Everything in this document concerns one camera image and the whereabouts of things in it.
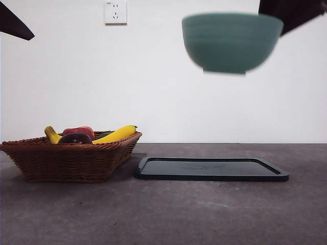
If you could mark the white wall socket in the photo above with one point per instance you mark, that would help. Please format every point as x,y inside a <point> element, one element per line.
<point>116,14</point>

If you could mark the brown wicker basket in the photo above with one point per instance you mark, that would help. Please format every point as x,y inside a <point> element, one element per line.
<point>66,163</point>

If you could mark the yellow banana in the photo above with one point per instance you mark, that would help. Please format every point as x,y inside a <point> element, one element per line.
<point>120,132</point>

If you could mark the teal ribbed bowl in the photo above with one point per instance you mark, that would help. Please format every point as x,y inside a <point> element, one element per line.
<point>230,43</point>

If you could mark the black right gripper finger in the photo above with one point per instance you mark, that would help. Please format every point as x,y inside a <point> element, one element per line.
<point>277,7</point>
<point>304,15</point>

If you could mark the dark purple plum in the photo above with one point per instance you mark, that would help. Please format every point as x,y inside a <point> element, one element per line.
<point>74,140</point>

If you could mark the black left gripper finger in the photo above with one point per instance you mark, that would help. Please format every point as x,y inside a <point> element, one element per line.
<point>11,24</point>

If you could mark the red apple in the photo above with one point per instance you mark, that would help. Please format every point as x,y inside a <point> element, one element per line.
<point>79,130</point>

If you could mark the black rectangular tray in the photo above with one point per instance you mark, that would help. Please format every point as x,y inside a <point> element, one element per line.
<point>212,169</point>

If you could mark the green avocado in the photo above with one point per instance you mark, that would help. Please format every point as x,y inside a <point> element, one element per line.
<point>104,134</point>

